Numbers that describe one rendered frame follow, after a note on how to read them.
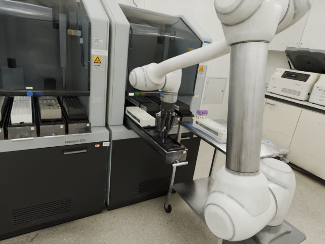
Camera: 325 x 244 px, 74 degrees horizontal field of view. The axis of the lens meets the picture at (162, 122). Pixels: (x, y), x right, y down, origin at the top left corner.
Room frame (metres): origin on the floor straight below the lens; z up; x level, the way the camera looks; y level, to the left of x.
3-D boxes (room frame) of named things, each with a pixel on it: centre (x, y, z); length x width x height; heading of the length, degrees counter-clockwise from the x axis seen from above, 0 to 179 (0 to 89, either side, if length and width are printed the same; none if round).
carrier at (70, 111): (1.33, 0.56, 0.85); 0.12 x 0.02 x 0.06; 123
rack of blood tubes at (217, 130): (1.37, -0.33, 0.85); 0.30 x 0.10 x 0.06; 31
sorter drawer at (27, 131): (1.36, 0.94, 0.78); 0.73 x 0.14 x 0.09; 33
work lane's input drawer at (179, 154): (1.32, 0.07, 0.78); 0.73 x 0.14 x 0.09; 33
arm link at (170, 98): (1.15, -0.02, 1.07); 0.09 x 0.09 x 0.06
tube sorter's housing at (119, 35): (2.04, 0.26, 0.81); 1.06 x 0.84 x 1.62; 33
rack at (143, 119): (1.47, 0.17, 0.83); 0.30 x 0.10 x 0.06; 33
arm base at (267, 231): (0.72, -0.45, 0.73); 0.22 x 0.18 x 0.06; 123
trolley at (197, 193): (1.37, -0.47, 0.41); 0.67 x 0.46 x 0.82; 30
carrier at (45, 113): (1.25, 0.69, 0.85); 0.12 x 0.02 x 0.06; 123
